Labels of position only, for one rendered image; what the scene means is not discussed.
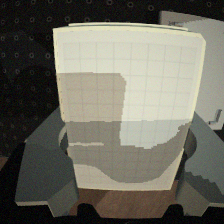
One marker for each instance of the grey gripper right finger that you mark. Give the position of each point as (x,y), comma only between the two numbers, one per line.
(200,189)

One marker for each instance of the black flat base plate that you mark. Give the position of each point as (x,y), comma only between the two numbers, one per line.
(28,85)

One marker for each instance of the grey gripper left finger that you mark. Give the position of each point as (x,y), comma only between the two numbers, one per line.
(38,180)

